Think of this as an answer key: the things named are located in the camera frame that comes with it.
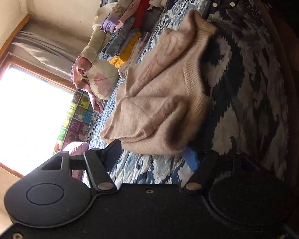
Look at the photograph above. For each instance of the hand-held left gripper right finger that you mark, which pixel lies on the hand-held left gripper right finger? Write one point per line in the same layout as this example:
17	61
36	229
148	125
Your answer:
191	158

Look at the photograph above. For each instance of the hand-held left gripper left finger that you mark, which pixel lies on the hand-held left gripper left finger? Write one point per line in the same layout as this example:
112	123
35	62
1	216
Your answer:
112	151

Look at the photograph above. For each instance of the beige knit sweater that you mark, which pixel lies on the beige knit sweater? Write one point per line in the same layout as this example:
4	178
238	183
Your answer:
159	92

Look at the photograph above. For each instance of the stack of folded clothes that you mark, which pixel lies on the stack of folded clothes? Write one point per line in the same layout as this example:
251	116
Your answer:
129	22

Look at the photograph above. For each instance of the pink pillow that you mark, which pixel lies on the pink pillow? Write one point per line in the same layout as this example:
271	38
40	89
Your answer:
77	149

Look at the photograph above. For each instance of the colourful alphabet play mat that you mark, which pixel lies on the colourful alphabet play mat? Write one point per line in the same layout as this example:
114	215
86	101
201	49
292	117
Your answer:
77	119

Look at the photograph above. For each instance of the blue patterned quilt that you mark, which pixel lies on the blue patterned quilt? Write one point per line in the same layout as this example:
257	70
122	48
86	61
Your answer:
244	92

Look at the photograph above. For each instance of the wooden framed window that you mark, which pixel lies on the wooden framed window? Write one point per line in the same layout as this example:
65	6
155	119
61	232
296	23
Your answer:
27	109

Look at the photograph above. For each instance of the grey curtain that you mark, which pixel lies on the grey curtain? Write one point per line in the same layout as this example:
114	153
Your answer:
47	47

